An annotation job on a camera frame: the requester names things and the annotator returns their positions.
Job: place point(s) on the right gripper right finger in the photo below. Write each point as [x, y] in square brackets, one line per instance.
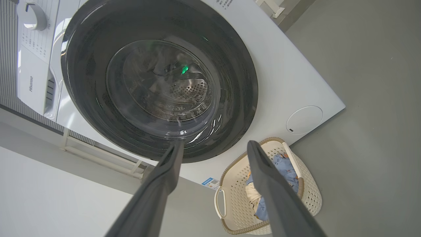
[279, 204]

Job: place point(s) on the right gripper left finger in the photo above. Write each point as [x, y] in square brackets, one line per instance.
[154, 197]

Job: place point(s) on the orange cream and blue garment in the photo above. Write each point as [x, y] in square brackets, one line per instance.
[253, 194]

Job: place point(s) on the blue cartoon print garment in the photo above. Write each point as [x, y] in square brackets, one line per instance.
[289, 168]

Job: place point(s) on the dark round glass washer door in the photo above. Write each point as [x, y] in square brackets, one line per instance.
[85, 98]

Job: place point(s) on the white front-load washing machine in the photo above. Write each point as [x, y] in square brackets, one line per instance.
[283, 65]

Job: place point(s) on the white washing machine control knob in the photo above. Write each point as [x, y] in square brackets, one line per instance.
[36, 16]

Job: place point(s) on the cream perforated laundry basket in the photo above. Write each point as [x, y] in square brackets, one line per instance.
[236, 197]

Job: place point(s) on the blue energy label sticker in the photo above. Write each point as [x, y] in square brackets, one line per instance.
[210, 183]

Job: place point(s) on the round white filter cover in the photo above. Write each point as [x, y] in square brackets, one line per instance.
[304, 120]

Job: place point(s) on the white detergent drawer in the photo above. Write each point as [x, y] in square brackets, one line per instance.
[33, 85]

